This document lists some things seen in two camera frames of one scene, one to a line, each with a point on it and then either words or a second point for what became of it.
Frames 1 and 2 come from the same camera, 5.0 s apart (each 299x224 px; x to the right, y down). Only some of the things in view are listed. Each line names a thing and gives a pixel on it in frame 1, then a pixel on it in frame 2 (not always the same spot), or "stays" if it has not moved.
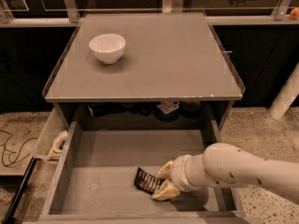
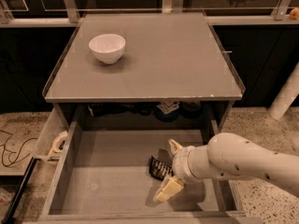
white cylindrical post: x=288 y=94 stays
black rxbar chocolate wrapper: x=146 y=181 → x=158 y=170
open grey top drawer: x=93 y=182 stays
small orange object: x=294 y=13 stays
